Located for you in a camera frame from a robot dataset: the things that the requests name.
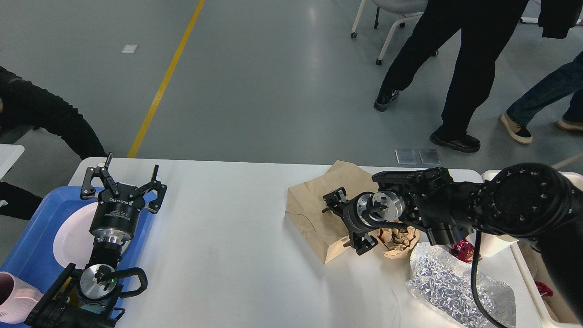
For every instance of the white chair leg right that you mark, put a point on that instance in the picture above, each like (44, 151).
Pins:
(567, 161)

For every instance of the metal floor plate left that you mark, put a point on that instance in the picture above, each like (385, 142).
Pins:
(406, 156)

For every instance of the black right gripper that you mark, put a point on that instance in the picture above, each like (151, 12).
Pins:
(356, 216)

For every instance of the brown paper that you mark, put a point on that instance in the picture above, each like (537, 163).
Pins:
(398, 242)

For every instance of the pink mug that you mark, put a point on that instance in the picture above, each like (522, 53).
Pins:
(17, 299)

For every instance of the white side table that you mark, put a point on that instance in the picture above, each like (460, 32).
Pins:
(9, 154)

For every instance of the metal floor plate right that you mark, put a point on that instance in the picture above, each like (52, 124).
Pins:
(429, 156)

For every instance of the beige shoe at right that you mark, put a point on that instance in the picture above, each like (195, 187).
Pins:
(569, 125)

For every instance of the brown paper bag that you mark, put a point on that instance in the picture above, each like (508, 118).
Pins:
(325, 232)

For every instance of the white paper cup right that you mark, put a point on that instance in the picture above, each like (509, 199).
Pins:
(493, 244)

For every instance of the metal floor plate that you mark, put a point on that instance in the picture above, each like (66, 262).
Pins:
(406, 156)
(429, 156)

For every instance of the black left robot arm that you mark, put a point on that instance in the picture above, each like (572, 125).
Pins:
(87, 297)

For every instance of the teal mug yellow inside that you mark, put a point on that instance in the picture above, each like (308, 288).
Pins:
(73, 299)

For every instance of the seated person in black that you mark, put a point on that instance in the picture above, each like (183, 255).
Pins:
(23, 103)

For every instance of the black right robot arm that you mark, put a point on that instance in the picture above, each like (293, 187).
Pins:
(531, 202)

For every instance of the pink plate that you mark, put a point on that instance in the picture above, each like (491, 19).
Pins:
(73, 242)

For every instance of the crushed red can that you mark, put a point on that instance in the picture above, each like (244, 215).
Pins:
(463, 251)

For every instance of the blue plastic tray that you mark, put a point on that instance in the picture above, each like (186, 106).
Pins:
(32, 257)

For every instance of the red item in bin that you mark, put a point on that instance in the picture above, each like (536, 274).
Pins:
(543, 289)

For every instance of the person in blue jeans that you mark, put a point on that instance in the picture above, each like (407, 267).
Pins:
(564, 81)

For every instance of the silver foil plastic bag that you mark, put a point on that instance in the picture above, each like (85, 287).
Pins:
(443, 283)

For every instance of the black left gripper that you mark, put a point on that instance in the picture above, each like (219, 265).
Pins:
(116, 214)

